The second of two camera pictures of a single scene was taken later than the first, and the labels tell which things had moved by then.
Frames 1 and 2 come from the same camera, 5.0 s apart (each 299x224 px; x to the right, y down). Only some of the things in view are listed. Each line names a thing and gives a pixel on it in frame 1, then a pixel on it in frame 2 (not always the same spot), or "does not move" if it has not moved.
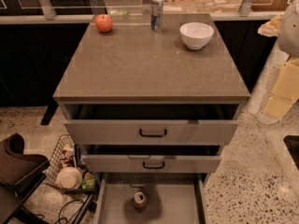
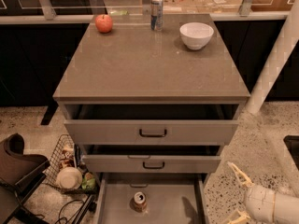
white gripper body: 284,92 -> 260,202
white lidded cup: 69,178 does not move
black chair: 20,175 does not move
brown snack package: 67,156 does not move
